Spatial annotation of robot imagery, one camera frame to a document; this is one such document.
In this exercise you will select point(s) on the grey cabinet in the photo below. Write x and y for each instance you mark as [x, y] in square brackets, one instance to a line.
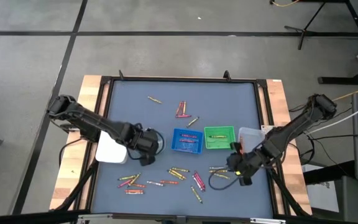
[356, 202]

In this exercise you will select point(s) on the thin white rod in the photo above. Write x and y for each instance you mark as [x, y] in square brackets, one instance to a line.
[356, 112]

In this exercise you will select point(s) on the black metal table frame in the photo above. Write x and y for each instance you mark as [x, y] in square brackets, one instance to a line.
[182, 79]

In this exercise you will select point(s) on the white box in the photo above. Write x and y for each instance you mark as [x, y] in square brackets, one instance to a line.
[322, 193]

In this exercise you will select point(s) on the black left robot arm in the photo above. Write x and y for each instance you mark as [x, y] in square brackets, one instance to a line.
[104, 127]

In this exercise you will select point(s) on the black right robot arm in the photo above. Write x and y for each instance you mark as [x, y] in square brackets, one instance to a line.
[291, 130]

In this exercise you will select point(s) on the light wooden table board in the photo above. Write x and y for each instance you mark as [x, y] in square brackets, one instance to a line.
[291, 174]
[70, 174]

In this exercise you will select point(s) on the green slotted plastic basket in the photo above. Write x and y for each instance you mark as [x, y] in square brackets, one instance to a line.
[225, 143]

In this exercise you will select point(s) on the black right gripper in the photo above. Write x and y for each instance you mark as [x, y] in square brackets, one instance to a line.
[244, 163]

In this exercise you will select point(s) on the black tripod stand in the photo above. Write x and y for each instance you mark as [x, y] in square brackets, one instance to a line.
[304, 30]

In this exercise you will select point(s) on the grey crayon white wrapper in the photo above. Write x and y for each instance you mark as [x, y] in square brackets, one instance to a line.
[197, 183]
[217, 168]
[155, 183]
[134, 193]

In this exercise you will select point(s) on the white plastic bin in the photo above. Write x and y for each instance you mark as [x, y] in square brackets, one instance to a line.
[110, 154]

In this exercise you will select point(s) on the blue slotted plastic basket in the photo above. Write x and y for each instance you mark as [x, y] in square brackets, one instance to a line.
[177, 147]

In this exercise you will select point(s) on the orange crayon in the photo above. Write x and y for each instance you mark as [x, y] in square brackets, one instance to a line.
[169, 182]
[242, 140]
[138, 185]
[134, 190]
[178, 109]

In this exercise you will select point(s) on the pink crayon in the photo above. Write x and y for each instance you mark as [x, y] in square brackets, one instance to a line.
[181, 108]
[125, 183]
[183, 116]
[200, 181]
[187, 141]
[188, 136]

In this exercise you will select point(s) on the black metal table legs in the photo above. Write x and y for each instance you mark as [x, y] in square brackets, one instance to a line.
[346, 80]

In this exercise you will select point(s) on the clear plastic bin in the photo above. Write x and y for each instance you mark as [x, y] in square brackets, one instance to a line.
[250, 133]

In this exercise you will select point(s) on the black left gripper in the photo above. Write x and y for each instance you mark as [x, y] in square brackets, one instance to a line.
[145, 143]

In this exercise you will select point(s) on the black aluminium crossbar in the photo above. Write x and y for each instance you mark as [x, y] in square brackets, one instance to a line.
[26, 219]

